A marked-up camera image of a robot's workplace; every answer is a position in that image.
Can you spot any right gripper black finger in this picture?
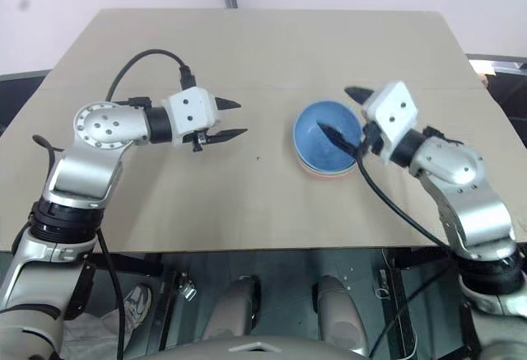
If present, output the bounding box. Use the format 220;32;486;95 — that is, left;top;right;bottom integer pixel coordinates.
343;86;374;106
317;122;361;157

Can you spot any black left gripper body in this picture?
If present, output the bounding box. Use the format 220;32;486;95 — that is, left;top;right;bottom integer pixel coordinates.
180;129;208;153

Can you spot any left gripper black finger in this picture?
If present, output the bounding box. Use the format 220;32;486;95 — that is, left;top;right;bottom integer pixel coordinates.
213;95;242;112
204;128;250;145

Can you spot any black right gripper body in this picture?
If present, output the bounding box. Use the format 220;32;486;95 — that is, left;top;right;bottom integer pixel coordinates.
357;122;386;157

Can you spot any blue bowl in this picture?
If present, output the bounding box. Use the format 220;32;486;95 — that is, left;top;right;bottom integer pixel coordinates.
291;99;364;173

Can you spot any pink bowl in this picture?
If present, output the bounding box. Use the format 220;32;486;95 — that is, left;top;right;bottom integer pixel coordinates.
301;163;356;180

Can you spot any black furniture piece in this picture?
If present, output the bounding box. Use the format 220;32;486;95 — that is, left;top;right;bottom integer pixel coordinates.
464;52;527;151

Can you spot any grey rounded robot leg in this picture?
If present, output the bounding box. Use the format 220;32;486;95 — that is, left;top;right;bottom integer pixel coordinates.
201;275;263;344
312;274;370;355

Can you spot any white sneaker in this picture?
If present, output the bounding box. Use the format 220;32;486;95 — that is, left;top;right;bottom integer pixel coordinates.
122;282;153;330

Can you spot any grey robot torso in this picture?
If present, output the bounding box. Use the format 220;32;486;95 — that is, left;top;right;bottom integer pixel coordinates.
143;333;371;360

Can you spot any grey trouser leg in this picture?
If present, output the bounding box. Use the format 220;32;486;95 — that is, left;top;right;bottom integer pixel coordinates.
61;308;128;360

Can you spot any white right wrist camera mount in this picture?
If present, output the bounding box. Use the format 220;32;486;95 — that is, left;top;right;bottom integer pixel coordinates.
361;81;421;167

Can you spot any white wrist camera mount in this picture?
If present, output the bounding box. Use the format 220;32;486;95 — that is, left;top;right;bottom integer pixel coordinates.
164;86;223;147
361;81;421;167

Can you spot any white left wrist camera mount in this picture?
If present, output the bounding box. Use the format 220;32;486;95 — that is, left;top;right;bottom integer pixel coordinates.
164;86;223;147

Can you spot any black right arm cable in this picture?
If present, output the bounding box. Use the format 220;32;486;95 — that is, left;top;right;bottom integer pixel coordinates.
356;145;460;360

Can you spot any metal caster bracket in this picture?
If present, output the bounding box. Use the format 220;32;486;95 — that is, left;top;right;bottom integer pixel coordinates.
176;271;198;300

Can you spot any thin white cord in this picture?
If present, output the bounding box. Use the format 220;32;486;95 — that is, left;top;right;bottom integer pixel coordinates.
373;248;392;299

